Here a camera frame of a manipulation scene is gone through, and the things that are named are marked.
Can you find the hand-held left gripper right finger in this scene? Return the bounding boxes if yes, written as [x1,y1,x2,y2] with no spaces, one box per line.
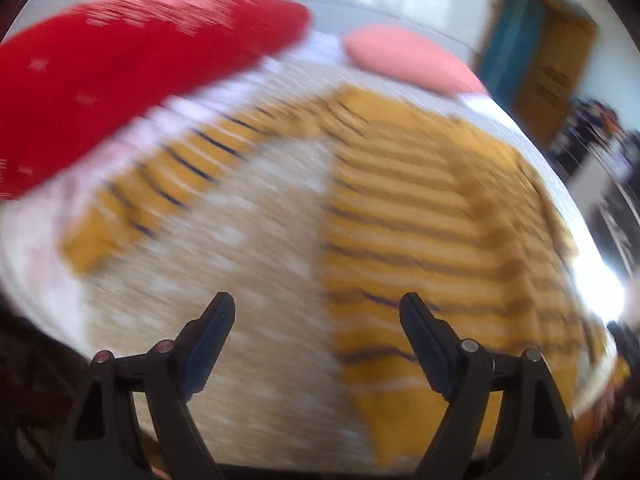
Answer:
[400,292,581,480]

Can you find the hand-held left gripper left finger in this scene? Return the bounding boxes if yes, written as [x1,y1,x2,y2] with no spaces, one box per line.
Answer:
[55,292,236,480]

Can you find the yellow striped sweater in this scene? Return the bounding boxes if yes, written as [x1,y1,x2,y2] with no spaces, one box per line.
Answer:
[60,85,631,468]

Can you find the beige heart-print quilt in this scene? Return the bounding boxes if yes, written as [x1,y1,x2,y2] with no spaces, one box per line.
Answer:
[85,137,381,466]

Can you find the shoe rack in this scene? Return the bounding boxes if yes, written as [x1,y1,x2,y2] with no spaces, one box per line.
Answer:
[547,97,640,186]

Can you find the red floral pillow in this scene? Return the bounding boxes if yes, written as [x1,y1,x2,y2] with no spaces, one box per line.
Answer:
[0,0,313,203]

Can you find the pink pillow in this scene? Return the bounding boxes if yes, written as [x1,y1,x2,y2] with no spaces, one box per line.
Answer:
[344,25,491,98]

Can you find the wooden door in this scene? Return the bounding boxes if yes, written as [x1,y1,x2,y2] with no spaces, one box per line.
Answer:
[515,10,597,146]

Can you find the teal door curtain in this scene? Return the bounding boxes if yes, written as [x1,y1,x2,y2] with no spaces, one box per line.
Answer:
[480,0,547,106]

